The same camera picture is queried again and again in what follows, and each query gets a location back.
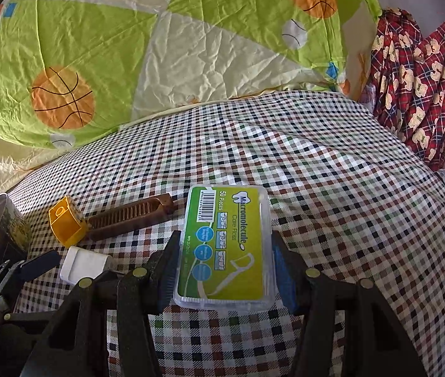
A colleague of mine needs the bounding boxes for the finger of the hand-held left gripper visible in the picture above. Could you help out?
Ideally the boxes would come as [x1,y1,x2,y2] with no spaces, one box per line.
[19,251,62,281]
[3,308,56,325]

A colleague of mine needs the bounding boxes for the green dental floss box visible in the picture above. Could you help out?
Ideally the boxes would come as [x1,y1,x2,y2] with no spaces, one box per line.
[172,184,279,310]

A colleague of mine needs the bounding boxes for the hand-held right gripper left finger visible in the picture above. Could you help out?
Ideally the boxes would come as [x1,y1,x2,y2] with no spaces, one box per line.
[20,230,182,377]

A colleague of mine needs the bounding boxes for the green basketball print quilt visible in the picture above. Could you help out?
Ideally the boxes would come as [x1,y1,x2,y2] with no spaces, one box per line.
[0,0,384,201]

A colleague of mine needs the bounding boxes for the white charger adapter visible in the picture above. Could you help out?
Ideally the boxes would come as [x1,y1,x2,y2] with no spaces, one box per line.
[60,245,112,285]

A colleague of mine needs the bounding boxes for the checked bed sheet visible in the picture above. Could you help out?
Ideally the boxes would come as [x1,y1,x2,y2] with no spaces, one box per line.
[7,90,445,377]

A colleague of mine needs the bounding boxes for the brown wooden comb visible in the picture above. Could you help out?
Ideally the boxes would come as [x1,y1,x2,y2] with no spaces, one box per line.
[85,193,176,242]

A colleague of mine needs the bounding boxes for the red plaid bear blanket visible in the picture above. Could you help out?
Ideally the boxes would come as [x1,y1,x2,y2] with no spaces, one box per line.
[366,8,445,173]

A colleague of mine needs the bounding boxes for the round grey tin container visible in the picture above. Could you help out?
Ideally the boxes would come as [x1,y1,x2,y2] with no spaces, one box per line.
[0,193,32,283]

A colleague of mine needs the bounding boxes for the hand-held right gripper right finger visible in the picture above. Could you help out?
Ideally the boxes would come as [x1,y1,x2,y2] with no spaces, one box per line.
[271,231,429,377]

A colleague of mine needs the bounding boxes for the yellow toy building block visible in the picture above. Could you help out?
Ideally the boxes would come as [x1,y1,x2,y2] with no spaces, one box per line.
[48,196,90,249]

